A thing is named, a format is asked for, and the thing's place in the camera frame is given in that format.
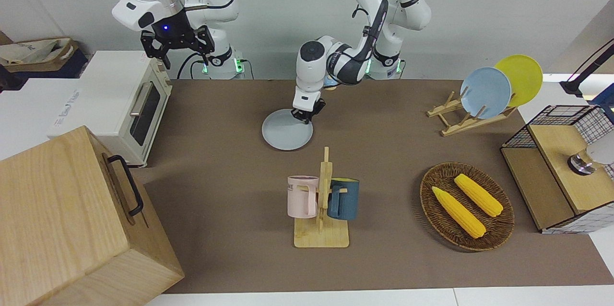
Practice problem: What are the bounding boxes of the dark blue mug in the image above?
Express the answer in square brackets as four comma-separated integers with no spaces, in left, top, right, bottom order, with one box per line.
[327,178,360,221]

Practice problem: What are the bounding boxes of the wooden mug stand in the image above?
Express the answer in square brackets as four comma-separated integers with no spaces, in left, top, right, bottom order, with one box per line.
[294,147,350,248]

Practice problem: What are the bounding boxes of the white and metal round object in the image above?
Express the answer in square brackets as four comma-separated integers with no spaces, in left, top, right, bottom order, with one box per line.
[567,138,614,176]

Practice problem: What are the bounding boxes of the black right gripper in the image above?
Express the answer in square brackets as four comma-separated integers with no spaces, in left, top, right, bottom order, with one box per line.
[141,9,215,70]

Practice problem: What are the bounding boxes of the brown wicker basket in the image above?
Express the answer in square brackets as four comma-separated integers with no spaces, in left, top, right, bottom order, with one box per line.
[420,162,515,252]

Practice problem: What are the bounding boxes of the white cardboard box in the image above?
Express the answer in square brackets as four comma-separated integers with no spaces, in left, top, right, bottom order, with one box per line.
[0,78,96,161]

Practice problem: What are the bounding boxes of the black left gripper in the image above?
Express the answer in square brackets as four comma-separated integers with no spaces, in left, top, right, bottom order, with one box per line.
[291,99,327,125]

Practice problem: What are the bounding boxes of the light blue plate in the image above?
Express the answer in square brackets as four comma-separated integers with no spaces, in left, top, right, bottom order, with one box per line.
[460,67,512,120]

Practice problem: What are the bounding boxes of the pink mug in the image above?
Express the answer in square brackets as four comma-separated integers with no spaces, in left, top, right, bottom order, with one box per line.
[287,176,320,219]

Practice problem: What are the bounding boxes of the brown table mat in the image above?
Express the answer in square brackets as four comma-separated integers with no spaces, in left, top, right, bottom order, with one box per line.
[132,79,614,294]

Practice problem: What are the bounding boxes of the yellow corn cob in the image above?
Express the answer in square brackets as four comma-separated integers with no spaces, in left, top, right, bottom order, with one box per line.
[454,174,504,218]
[432,186,486,239]

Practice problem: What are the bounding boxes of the blue object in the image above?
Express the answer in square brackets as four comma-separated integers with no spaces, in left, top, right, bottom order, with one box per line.
[591,83,614,122]

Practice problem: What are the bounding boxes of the gray plate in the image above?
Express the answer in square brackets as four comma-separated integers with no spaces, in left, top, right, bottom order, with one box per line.
[261,108,314,151]

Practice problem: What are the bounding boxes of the wire grid wooden shelf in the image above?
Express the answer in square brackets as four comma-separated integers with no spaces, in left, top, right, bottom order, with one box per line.
[500,105,614,235]

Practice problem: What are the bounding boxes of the cardboard box with bag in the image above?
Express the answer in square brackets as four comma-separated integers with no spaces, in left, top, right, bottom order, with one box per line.
[0,37,80,74]

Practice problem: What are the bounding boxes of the wooden plate rack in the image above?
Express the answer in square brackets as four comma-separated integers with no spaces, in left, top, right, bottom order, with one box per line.
[427,86,519,137]

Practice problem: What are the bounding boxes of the white toaster oven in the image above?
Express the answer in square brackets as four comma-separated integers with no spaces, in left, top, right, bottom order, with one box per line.
[48,50,173,168]

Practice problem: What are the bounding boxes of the yellow plate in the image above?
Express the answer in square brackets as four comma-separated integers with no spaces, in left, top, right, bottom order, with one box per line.
[494,55,543,108]

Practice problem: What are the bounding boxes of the wooden box with black handle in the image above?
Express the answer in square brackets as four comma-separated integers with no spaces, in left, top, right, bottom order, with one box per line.
[0,126,185,306]

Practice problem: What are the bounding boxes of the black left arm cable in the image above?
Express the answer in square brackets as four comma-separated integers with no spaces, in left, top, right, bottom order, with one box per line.
[353,0,389,64]

